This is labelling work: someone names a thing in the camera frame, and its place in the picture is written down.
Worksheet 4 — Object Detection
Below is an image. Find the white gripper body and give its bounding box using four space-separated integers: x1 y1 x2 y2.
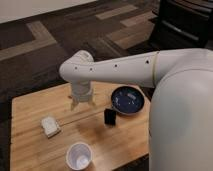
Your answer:
71 81 93 103

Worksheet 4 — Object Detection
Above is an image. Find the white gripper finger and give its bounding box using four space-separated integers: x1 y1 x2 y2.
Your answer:
88 101 96 107
70 101 79 111

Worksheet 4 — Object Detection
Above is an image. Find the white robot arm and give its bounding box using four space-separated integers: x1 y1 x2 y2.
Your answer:
59 48 213 171

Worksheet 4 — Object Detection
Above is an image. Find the small black box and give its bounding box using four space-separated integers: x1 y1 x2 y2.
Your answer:
104 109 116 125

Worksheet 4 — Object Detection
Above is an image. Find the dark blue bowl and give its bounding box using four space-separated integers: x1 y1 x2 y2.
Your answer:
111 86 145 116

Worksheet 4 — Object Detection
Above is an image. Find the wooden table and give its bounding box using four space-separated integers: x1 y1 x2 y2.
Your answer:
10 83 150 171

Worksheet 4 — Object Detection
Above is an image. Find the white paper cup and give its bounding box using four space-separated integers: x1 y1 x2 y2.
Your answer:
66 142 92 171

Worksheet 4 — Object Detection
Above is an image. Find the black cabinet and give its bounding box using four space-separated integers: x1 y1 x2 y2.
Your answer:
148 0 213 50

